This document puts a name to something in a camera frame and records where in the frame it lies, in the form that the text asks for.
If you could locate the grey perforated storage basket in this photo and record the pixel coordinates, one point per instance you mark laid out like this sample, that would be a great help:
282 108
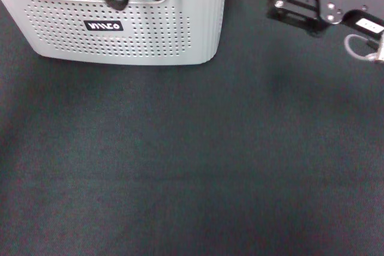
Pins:
150 37

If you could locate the black tablecloth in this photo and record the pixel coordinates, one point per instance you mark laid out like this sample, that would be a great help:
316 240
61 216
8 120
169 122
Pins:
180 163

